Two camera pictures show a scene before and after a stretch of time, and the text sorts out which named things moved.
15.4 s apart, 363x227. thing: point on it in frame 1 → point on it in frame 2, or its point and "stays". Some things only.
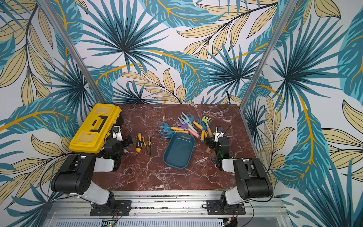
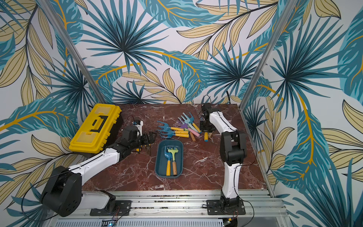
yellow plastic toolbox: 91,135 stays
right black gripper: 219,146 → 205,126
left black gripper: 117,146 → 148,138
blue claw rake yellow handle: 165,126 stays
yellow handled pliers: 148,147 stays
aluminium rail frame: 168,209 stays
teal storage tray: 178,151 → 160,160
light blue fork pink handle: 185,120 stays
